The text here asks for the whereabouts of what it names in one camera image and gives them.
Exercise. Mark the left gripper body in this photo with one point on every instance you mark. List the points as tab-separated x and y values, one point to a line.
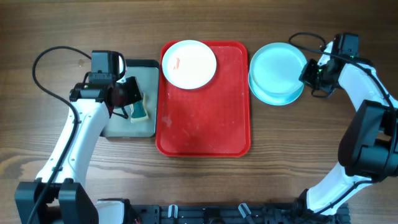
130	91

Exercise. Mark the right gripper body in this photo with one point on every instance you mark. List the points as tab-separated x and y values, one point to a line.
314	75

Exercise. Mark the green and yellow sponge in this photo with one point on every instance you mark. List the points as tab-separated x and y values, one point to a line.
138	111

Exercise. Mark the light blue plate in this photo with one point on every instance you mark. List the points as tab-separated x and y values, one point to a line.
275	68
270	98

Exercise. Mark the light blue plate front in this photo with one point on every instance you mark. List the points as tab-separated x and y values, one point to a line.
270	98

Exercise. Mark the white plate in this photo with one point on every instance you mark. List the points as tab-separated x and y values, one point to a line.
189	64

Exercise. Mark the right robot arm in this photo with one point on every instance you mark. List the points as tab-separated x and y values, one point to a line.
367	153

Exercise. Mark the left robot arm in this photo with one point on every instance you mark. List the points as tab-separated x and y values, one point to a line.
57	195

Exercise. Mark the black water tray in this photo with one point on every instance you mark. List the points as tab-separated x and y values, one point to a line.
120	125

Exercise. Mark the red plastic tray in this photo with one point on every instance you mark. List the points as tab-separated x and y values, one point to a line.
214	120

